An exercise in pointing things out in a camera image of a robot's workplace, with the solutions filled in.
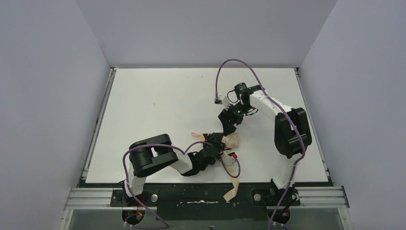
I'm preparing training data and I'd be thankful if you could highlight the beige folding umbrella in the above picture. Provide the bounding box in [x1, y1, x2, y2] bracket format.
[191, 132, 241, 203]

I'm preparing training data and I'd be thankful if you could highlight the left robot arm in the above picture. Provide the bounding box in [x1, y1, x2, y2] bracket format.
[124, 133, 226, 197]

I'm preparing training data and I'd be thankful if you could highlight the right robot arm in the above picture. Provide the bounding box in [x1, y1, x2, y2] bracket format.
[214, 83, 312, 189]

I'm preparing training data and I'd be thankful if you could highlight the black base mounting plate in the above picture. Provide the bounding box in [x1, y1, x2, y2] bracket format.
[109, 182, 300, 221]

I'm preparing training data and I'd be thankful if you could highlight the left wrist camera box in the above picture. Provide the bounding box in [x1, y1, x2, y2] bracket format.
[221, 151, 237, 166]

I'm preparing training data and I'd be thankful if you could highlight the aluminium frame rail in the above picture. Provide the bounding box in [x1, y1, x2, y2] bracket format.
[59, 183, 353, 230]

